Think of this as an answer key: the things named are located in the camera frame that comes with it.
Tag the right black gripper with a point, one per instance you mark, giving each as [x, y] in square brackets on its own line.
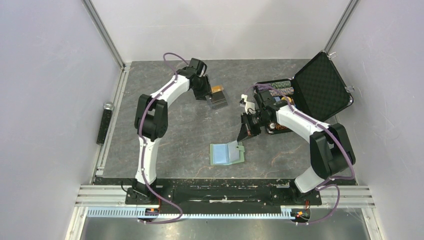
[246, 129]

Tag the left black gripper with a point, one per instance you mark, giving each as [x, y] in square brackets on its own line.
[207, 90]

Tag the green leather card holder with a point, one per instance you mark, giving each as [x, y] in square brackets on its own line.
[225, 154]

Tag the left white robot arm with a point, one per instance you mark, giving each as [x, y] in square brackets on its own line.
[152, 118]

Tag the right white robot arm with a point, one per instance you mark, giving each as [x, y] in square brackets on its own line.
[329, 145]

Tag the orange credit card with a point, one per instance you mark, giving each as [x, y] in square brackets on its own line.
[216, 89]

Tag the clear plastic card box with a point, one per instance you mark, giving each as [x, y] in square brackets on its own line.
[217, 100]

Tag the yellow dealer chip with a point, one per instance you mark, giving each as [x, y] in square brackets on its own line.
[288, 99]

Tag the black poker chip case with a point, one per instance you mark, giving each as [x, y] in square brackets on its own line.
[317, 90]

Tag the black tool silver knob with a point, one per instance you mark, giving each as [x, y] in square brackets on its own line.
[108, 108]

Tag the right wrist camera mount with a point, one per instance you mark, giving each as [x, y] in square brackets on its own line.
[249, 107]

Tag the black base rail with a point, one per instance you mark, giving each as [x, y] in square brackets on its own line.
[278, 191]

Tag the white slotted cable duct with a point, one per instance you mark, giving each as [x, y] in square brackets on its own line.
[144, 213]

